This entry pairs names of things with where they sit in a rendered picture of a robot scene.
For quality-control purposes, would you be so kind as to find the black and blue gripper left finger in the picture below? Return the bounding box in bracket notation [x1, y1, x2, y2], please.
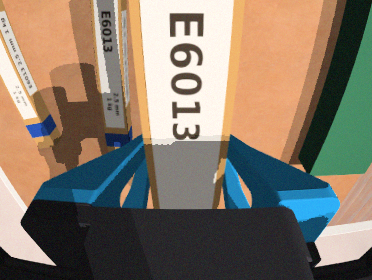
[32, 134, 150, 209]

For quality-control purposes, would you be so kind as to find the tan box with white label and blue bands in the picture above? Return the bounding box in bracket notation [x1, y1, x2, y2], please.
[90, 0, 133, 152]

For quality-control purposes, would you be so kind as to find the dark green rectangular block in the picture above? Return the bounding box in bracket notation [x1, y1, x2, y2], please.
[298, 0, 372, 176]

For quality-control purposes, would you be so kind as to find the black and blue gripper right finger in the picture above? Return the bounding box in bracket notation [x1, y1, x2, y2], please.
[222, 134, 340, 243]

